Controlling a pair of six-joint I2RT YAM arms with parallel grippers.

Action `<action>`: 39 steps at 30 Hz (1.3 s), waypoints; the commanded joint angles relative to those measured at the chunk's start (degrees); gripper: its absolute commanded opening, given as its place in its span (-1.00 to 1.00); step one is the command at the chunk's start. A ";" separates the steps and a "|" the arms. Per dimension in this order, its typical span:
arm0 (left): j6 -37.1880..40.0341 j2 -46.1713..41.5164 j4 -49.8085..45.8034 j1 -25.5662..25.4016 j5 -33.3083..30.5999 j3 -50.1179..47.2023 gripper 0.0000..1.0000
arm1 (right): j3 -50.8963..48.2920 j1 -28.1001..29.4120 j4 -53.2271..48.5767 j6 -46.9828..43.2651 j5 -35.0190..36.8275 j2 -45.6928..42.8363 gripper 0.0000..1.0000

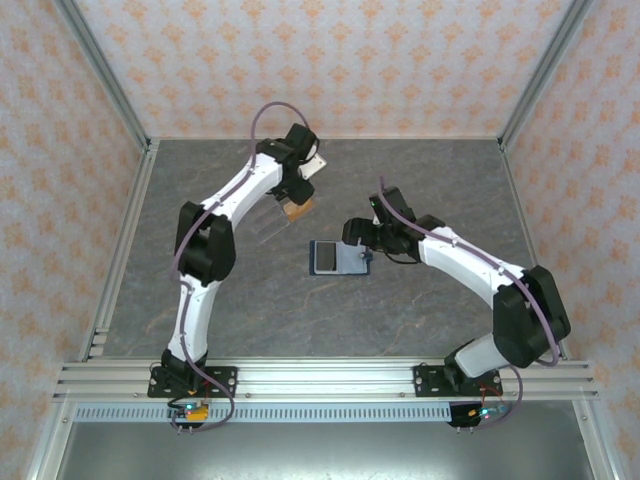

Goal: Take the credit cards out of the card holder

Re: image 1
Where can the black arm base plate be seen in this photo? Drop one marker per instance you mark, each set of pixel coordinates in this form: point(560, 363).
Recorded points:
point(427, 381)
point(222, 381)

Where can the clear acrylic card stand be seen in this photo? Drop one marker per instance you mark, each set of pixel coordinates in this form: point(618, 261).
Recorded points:
point(270, 227)

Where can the controller board with yellow connector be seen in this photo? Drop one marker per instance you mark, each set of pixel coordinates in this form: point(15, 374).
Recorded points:
point(192, 412)

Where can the aluminium frame rail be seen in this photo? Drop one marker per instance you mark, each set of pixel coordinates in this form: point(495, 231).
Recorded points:
point(530, 225)
point(400, 137)
point(127, 225)

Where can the grey metal panel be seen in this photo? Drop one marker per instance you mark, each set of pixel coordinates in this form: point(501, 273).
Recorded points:
point(325, 452)

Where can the navy blue card holder wallet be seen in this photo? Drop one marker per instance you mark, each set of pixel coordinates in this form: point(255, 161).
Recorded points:
point(352, 262)

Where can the aluminium frame post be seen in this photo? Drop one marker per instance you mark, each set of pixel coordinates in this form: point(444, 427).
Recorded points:
point(47, 445)
point(597, 445)
point(545, 75)
point(105, 75)

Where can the wide aluminium mounting rail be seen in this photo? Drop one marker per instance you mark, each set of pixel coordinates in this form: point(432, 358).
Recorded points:
point(325, 377)

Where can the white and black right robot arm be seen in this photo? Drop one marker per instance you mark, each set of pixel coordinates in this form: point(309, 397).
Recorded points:
point(465, 260)

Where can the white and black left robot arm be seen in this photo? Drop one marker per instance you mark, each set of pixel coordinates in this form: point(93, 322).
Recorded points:
point(250, 185)

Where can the gold VIP card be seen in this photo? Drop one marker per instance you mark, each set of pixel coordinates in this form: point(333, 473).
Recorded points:
point(300, 212)

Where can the small controller board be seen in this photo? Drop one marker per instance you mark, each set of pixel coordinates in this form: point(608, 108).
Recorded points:
point(487, 412)

